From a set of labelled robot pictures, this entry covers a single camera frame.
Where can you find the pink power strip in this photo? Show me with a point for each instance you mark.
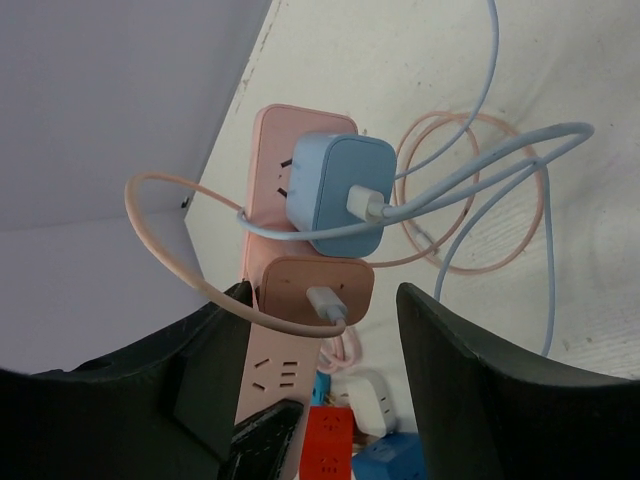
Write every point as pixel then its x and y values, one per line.
pixel 280 366

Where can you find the pale blue usb charger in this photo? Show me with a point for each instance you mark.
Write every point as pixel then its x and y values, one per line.
pixel 325 167

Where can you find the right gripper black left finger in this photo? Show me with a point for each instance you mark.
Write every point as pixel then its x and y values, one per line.
pixel 162 407

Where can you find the blue cube plug adapter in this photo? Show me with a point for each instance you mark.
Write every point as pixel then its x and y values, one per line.
pixel 397 456

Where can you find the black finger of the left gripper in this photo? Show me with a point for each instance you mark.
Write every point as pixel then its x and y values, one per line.
pixel 260 443

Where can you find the orange usb charger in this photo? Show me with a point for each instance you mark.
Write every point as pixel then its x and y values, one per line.
pixel 316 290

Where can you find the red cube socket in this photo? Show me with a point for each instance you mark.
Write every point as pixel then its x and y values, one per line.
pixel 328 444

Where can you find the light blue plug adapter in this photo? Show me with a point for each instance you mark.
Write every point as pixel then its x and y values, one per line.
pixel 321 389

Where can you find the white plug adapter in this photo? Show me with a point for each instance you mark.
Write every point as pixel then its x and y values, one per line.
pixel 371 403

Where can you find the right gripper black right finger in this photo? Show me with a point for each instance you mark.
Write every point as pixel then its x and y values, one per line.
pixel 486 408

